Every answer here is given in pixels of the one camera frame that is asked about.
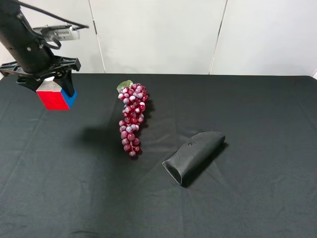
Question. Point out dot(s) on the colourful puzzle cube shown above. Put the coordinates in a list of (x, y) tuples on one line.
[(54, 97)]

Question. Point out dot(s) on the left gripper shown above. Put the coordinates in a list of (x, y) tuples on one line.
[(60, 68)]

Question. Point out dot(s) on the black glasses case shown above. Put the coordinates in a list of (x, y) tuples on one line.
[(184, 162)]

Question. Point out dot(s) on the black tablecloth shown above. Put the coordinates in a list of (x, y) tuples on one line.
[(65, 174)]

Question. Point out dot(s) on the red grape bunch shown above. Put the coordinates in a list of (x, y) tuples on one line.
[(134, 97)]

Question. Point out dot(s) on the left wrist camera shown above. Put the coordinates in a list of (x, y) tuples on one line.
[(64, 32)]

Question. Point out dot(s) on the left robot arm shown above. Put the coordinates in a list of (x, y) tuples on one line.
[(32, 51)]

